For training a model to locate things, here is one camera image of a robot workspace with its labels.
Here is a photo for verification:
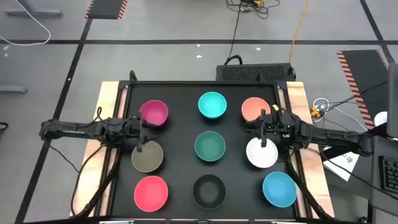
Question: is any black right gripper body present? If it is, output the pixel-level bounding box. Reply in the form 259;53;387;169
259;108;284;148

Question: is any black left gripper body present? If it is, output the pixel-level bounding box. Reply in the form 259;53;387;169
123;112;147;153

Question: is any magenta bowl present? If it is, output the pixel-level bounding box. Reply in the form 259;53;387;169
139;99;169;127

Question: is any orange bowl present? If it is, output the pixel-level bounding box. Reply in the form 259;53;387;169
241;96;271;123

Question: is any white bowl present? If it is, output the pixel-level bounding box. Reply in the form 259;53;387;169
246;137;279;169

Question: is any taupe bowl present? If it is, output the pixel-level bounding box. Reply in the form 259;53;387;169
131;140;164;174

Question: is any turquoise bowl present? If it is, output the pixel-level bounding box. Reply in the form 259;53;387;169
197;91;228;119

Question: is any red bowl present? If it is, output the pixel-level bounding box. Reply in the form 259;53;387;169
133;175;169;213

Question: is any blue bowl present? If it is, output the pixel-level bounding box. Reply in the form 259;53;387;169
262;171;298;208

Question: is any black bowl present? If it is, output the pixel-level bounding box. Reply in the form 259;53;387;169
192;174;227;210

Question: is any wooden table side board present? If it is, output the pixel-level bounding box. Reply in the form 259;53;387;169
70;81;128;218
278;81;336;218

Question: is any dark green bowl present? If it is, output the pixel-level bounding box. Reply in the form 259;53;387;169
194;131;227;162

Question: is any black computer case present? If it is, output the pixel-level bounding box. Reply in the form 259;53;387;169
216;63;297;83

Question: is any white paper sheet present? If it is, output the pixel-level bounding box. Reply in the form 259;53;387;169
322;151;361;182

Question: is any large hazard-striped black mat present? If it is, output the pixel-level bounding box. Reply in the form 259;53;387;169
336;49;389;131

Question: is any white round object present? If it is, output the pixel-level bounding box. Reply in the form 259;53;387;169
373;111;389;128

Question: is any grey desk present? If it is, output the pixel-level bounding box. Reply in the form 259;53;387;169
369;135;398;218

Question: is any grey monitor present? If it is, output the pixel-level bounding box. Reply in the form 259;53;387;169
387;62;398;139

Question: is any small hazard-striped black mat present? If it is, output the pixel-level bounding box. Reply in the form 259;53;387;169
85;0;129;21

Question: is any black keyboard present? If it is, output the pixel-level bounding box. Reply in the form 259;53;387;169
378;154;398;195

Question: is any grey desk foot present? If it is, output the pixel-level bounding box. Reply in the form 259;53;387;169
4;0;63;17
0;84;29;95

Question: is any white adapter cable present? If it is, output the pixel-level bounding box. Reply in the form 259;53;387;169
312;97;368;132

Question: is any black sleeved cable harness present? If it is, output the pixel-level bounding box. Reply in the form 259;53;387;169
284;149;335;220
70;144;122;218

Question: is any thin black cable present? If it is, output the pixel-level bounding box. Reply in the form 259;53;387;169
48;144;81;174
323;81;389;113

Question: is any black computer power cable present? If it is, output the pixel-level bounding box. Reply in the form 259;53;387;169
223;7;244;65

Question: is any yellow floor cable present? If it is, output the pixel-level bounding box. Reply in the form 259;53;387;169
288;0;310;65

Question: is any tangled black cable bundle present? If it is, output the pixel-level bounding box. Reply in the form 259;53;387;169
226;0;281;20

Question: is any white floor cable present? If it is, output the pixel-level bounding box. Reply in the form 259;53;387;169
0;0;52;47

